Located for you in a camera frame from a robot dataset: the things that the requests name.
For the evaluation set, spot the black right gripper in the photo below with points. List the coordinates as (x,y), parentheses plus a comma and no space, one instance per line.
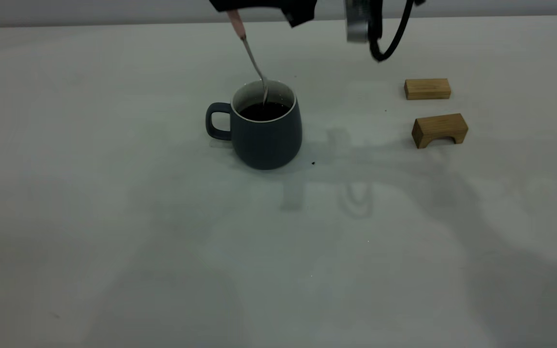
(300,12)

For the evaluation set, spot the flat rectangular wooden block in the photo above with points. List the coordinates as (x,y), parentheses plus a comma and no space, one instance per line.
(427,89)

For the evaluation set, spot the dark grey ceramic cup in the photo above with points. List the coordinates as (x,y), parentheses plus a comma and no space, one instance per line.
(266,140)

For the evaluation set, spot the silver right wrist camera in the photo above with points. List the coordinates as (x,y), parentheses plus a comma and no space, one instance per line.
(357,21)

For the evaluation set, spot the arched wooden block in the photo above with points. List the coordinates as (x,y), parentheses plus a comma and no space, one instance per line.
(438,126)

